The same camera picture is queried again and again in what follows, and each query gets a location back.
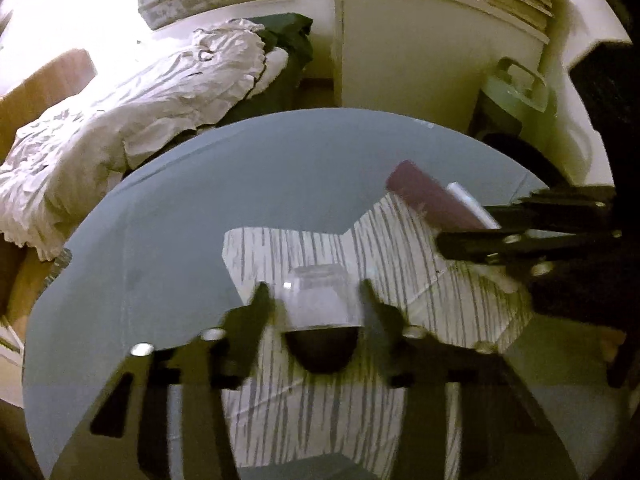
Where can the dark green cloth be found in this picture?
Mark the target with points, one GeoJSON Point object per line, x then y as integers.
{"type": "Point", "coordinates": [287, 45]}

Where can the white ruffled blanket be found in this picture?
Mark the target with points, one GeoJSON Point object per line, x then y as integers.
{"type": "Point", "coordinates": [100, 135]}

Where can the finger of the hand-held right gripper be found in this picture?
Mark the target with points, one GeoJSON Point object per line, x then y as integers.
{"type": "Point", "coordinates": [500, 247]}
{"type": "Point", "coordinates": [560, 205]}

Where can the mint green bin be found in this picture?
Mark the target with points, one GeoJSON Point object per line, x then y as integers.
{"type": "Point", "coordinates": [515, 90]}

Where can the black cabinet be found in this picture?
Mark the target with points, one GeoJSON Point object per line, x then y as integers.
{"type": "Point", "coordinates": [605, 95]}

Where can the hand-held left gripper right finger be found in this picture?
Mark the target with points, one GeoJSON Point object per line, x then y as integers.
{"type": "Point", "coordinates": [380, 320]}

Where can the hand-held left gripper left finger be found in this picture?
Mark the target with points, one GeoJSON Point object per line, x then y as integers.
{"type": "Point", "coordinates": [252, 320]}

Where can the clear plastic packaging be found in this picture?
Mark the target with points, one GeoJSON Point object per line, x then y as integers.
{"type": "Point", "coordinates": [320, 295]}

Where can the brown wooden board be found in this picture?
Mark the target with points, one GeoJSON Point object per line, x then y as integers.
{"type": "Point", "coordinates": [45, 85]}

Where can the small red box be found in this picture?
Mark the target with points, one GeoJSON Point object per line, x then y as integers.
{"type": "Point", "coordinates": [425, 195]}

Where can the striped white bag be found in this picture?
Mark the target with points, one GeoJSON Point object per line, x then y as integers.
{"type": "Point", "coordinates": [300, 410]}

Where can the white cabinet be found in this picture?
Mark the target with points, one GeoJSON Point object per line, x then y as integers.
{"type": "Point", "coordinates": [410, 50]}

